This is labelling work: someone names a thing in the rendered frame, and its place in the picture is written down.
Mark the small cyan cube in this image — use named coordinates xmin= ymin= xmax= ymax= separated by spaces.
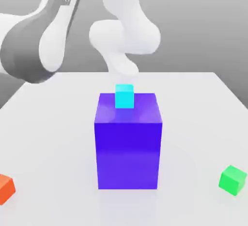
xmin=114 ymin=84 xmax=135 ymax=109

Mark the small green cube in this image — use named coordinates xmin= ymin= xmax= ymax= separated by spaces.
xmin=218 ymin=164 xmax=248 ymax=196

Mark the small orange cube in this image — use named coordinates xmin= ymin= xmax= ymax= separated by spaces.
xmin=0 ymin=173 xmax=16 ymax=206

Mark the large purple box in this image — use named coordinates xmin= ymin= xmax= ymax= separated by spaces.
xmin=93 ymin=92 xmax=163 ymax=190

